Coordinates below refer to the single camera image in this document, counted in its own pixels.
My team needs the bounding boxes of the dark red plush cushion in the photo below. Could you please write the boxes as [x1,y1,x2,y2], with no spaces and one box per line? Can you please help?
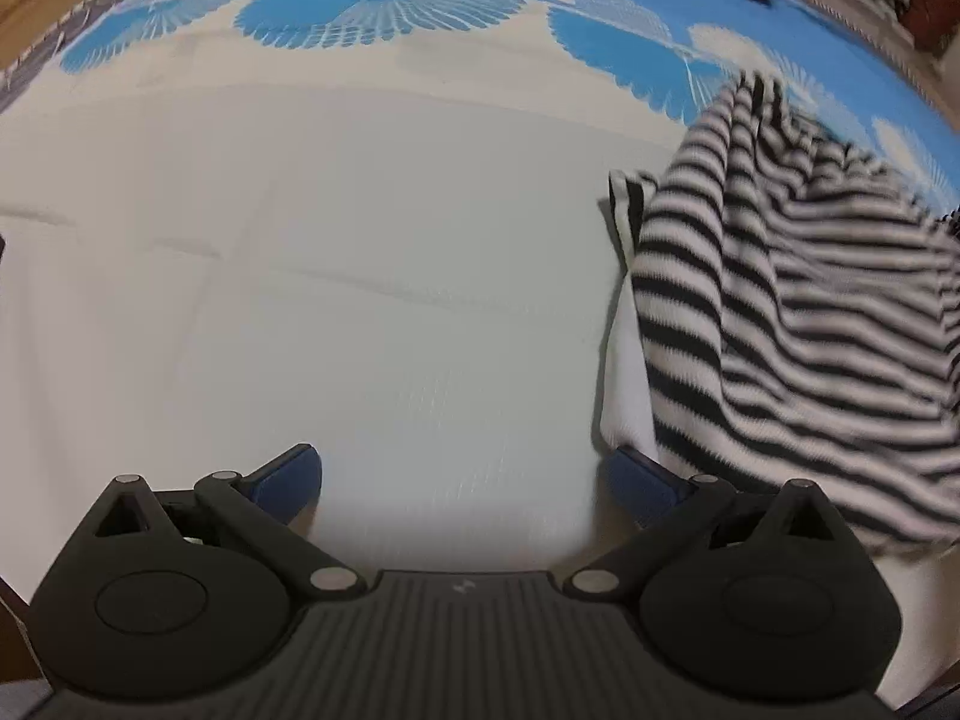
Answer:
[898,0,960,55]

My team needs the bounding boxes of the blue white printed bed sheet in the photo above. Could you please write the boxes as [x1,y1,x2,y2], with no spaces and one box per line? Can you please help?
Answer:
[0,0,960,695]

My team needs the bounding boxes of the black white striped hoodie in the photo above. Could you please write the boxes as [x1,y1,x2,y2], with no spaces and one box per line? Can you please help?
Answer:
[598,70,960,557]

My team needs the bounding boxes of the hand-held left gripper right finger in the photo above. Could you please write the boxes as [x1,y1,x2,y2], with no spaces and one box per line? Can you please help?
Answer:
[561,445,857,602]

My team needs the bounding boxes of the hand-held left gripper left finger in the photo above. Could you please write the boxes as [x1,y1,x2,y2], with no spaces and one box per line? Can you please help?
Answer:
[90,443,370,602]

